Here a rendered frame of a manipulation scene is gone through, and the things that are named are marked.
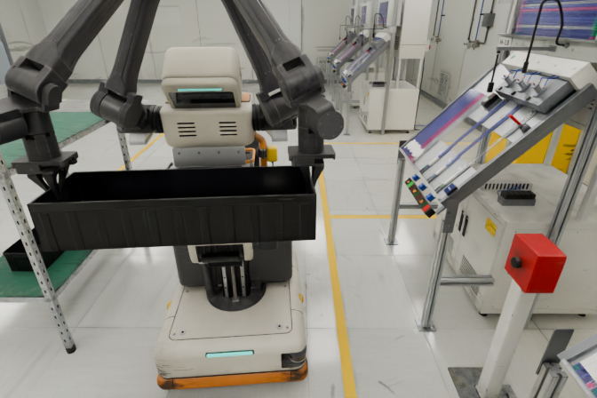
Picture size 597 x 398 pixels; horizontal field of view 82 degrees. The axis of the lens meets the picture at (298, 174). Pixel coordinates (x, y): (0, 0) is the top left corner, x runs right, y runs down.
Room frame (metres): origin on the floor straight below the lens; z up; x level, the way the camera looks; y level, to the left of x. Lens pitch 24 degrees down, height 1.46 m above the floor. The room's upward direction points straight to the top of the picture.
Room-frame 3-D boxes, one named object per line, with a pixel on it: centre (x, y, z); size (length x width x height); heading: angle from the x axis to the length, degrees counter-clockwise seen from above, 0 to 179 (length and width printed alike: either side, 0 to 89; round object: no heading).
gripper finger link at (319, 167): (0.71, -0.02, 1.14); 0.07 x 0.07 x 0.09; 4
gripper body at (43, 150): (0.67, 0.54, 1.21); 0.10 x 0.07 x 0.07; 94
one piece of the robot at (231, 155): (0.98, 0.28, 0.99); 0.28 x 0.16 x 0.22; 94
